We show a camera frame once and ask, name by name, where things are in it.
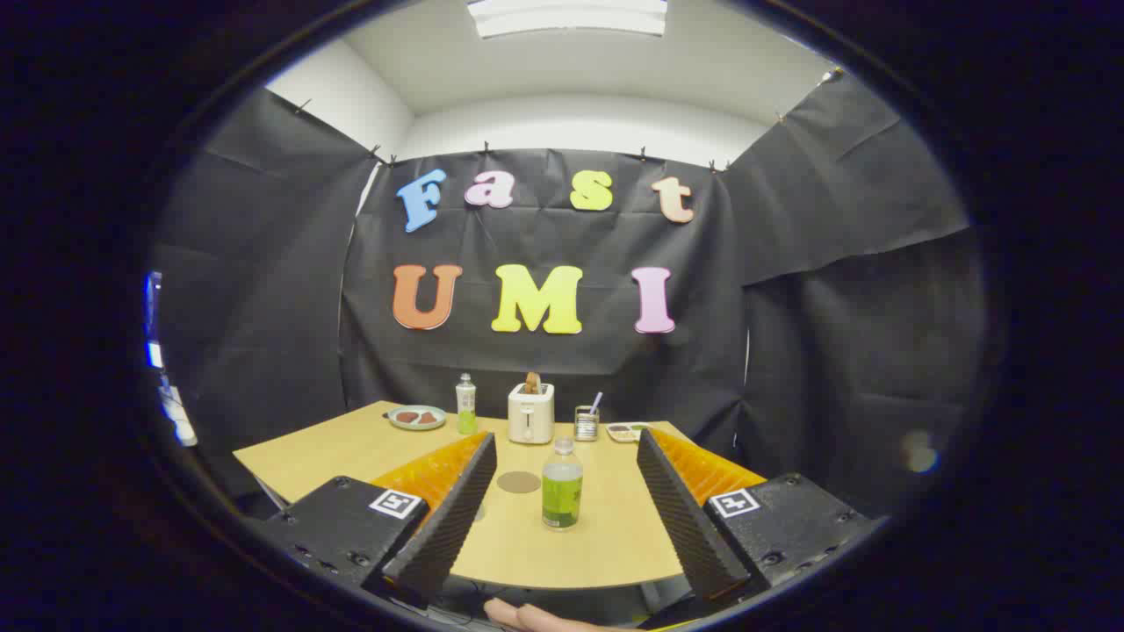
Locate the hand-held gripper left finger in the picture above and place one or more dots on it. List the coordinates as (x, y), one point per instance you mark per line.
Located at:
(457, 518)

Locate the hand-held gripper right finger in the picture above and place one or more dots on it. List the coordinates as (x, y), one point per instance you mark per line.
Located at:
(680, 518)

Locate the round brown coaster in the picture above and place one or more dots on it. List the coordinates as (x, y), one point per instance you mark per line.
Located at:
(519, 482)

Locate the clear juice bottle green label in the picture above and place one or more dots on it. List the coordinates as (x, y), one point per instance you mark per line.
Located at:
(562, 499)

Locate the slim white green drink bottle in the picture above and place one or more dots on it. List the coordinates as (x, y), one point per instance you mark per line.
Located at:
(466, 408)

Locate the pale green plate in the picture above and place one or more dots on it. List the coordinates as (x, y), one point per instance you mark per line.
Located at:
(417, 427)

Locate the white divided seed dish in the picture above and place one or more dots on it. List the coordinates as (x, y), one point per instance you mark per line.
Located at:
(625, 433)

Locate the cream toaster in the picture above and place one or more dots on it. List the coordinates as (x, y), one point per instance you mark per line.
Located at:
(530, 420)

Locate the wooden table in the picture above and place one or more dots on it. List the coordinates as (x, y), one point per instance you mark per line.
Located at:
(351, 449)

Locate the pale striped straw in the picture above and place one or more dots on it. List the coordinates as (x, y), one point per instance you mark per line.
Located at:
(596, 402)

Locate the brown toast slice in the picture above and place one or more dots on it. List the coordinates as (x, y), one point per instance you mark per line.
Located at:
(533, 383)

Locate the ceiling light panel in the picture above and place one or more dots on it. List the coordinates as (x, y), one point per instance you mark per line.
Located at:
(566, 17)

